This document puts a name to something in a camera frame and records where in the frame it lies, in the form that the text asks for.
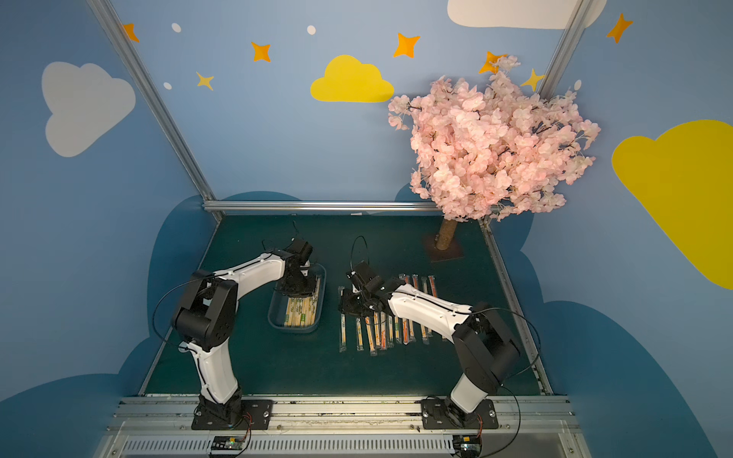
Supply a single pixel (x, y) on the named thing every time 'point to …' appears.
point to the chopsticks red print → (377, 331)
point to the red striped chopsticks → (373, 351)
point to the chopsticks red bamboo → (398, 329)
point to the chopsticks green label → (390, 331)
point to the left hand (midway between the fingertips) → (311, 290)
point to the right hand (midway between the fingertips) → (343, 305)
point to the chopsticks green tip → (360, 344)
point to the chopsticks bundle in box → (302, 311)
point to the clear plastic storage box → (276, 312)
